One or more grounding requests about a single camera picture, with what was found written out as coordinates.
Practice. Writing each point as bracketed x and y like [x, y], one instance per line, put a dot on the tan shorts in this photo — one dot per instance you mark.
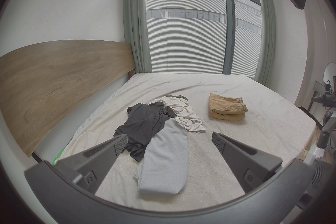
[225, 107]

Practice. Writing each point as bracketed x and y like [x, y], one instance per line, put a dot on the window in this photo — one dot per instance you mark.
[183, 34]

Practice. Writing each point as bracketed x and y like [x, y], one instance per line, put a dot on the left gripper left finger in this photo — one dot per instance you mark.
[91, 165]

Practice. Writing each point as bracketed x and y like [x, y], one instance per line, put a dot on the pale grey garment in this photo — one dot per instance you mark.
[165, 160]

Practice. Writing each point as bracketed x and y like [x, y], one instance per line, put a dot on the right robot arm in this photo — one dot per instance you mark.
[328, 128]

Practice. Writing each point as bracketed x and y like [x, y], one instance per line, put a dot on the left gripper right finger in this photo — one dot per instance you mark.
[246, 165]

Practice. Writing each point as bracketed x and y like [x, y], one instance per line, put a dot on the black garment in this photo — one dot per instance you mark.
[141, 123]

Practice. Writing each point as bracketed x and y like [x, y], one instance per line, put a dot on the cream white garment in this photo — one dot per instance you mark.
[189, 118]

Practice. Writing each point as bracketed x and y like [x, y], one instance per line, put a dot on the olive green garment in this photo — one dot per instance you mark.
[181, 97]

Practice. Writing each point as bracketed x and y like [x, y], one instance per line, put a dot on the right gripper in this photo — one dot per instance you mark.
[328, 99]

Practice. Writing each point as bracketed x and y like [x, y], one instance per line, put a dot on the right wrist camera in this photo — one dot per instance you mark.
[328, 87]

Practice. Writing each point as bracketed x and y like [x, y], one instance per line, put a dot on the green plastic packet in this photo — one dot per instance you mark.
[58, 158]

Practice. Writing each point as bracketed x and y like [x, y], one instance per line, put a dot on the grey-green curtain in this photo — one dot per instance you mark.
[267, 34]
[136, 20]

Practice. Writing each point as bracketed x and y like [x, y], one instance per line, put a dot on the bed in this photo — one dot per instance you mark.
[236, 139]

